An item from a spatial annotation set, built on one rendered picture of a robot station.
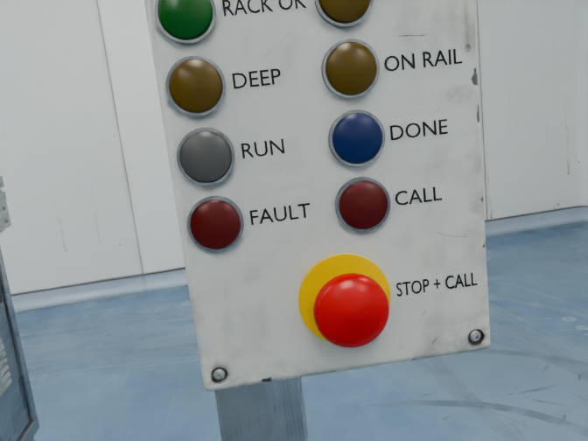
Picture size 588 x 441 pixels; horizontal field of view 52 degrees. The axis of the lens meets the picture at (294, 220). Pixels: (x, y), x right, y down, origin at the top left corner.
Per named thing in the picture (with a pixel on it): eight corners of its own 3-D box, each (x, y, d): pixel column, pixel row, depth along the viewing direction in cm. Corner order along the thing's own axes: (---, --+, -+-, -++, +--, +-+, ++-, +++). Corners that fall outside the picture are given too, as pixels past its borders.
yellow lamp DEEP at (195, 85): (227, 110, 31) (219, 54, 30) (171, 116, 30) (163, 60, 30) (227, 110, 31) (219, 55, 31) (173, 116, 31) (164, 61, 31)
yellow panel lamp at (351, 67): (381, 93, 31) (376, 37, 31) (328, 99, 31) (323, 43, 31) (377, 93, 32) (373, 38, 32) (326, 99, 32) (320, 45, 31)
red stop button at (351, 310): (395, 346, 32) (389, 274, 31) (320, 358, 31) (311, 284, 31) (375, 317, 36) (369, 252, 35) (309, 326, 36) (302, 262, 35)
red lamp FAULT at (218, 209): (245, 248, 32) (238, 197, 32) (192, 255, 32) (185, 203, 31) (244, 244, 33) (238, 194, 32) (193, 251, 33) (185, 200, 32)
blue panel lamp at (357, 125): (387, 162, 32) (382, 108, 32) (335, 168, 32) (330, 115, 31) (383, 160, 33) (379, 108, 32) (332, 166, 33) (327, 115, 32)
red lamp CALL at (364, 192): (392, 227, 33) (388, 178, 32) (342, 234, 33) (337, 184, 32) (388, 225, 34) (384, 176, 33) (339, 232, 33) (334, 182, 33)
